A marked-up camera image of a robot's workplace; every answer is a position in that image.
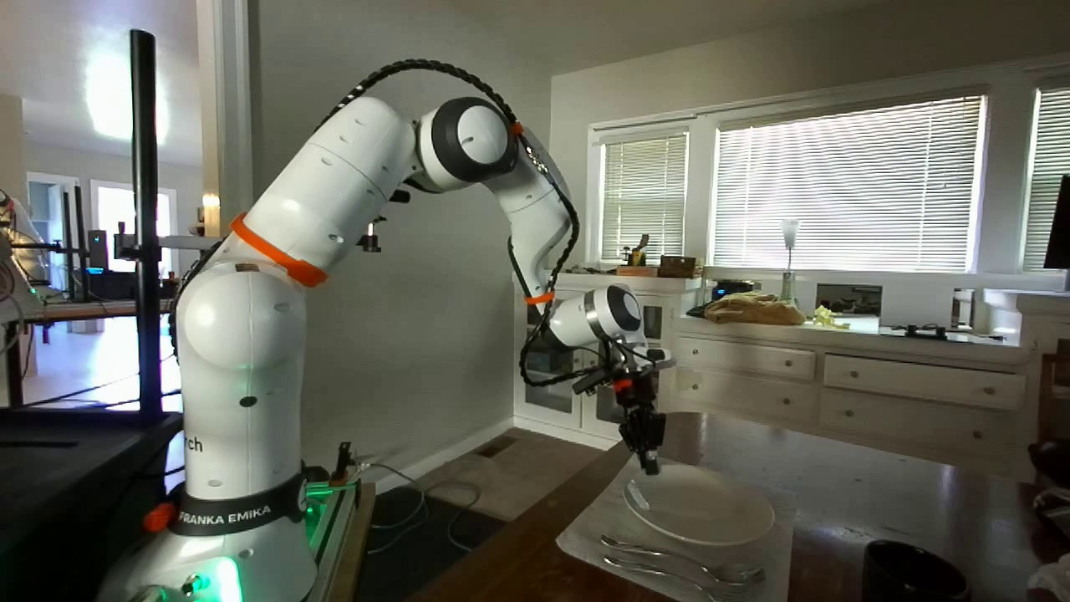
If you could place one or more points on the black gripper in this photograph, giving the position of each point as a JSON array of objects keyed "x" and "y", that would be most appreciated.
[{"x": 629, "y": 370}]

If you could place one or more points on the white placemat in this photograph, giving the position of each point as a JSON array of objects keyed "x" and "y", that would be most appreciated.
[{"x": 608, "y": 515}]

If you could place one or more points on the silver fork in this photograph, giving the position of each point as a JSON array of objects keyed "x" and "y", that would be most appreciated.
[{"x": 726, "y": 573}]

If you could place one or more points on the silver knife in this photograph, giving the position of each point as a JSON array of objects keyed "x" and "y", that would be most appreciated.
[{"x": 657, "y": 573}]

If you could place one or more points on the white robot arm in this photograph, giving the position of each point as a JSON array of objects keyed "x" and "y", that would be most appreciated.
[{"x": 252, "y": 519}]

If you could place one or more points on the white drawer sideboard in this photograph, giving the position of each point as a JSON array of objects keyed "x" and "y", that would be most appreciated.
[{"x": 937, "y": 399}]

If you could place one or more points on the black camera stand pole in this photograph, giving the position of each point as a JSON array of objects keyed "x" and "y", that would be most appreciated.
[{"x": 145, "y": 212}]

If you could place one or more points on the black cup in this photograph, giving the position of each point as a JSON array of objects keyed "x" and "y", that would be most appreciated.
[{"x": 907, "y": 573}]

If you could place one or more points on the white round plate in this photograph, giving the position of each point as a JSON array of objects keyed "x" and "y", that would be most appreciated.
[{"x": 701, "y": 508}]

